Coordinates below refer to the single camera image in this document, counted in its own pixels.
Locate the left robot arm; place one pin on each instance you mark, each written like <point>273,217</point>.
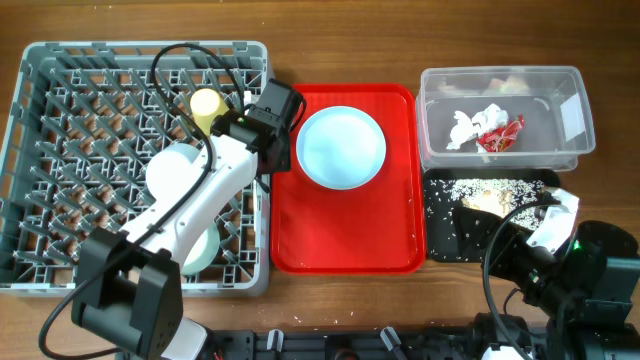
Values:
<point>130,290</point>

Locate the white tissue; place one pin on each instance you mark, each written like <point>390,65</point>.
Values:
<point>471,128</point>

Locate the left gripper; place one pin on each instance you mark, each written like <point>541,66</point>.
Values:
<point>284,162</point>

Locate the grey dishwasher rack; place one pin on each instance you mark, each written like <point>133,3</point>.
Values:
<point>85,120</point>

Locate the green bowl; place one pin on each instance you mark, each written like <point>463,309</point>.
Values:
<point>204,251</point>

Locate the light blue plate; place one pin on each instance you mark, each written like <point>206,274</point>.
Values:
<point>341,147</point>

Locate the yellow plastic cup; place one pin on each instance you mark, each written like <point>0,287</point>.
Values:
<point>206,105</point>

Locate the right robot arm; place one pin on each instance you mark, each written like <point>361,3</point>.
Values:
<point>581,275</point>

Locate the clear plastic bin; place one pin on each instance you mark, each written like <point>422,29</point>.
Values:
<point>552,100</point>

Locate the food scraps and rice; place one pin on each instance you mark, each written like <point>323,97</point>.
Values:
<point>495,197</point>

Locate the red snack wrapper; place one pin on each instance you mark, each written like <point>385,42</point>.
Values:
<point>502,138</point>

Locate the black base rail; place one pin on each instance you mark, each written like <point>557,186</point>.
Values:
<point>443,343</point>

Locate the black plastic tray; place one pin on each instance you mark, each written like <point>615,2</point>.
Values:
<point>440,235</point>

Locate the red plastic tray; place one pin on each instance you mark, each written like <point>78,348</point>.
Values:
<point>378,228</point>

